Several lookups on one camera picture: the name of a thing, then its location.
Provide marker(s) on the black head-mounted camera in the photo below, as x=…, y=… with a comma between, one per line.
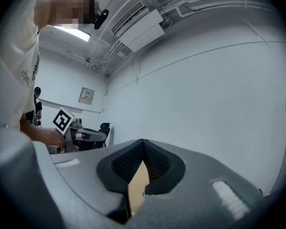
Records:
x=100, y=19

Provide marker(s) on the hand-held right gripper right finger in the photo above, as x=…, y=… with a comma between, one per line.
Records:
x=195, y=182

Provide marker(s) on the white ceiling air conditioner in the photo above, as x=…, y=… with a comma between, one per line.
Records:
x=143, y=30

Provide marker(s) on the person's cream t-shirt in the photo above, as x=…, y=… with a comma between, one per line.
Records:
x=9, y=68

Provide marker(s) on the round ceiling smoke detector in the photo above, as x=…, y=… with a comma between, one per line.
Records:
x=88, y=59

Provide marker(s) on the person's head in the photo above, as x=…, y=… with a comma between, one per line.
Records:
x=66, y=6

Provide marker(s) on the rectangular ceiling light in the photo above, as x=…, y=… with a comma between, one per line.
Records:
x=74, y=33

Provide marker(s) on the grey wall trunking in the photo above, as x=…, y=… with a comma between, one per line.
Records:
x=69, y=107

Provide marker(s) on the person's left forearm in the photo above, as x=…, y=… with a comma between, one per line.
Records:
x=40, y=133

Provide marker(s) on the black office chair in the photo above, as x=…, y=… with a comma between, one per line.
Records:
x=105, y=128

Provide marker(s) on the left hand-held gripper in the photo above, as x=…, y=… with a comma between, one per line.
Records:
x=63, y=120

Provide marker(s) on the bundle of white ceiling pipes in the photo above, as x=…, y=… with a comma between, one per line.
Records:
x=109, y=54

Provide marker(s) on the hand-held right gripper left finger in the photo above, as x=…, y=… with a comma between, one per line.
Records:
x=85, y=173

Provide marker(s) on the grey electrical wall panel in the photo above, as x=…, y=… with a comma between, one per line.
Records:
x=86, y=96

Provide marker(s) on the person's left hand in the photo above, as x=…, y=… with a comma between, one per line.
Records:
x=78, y=135

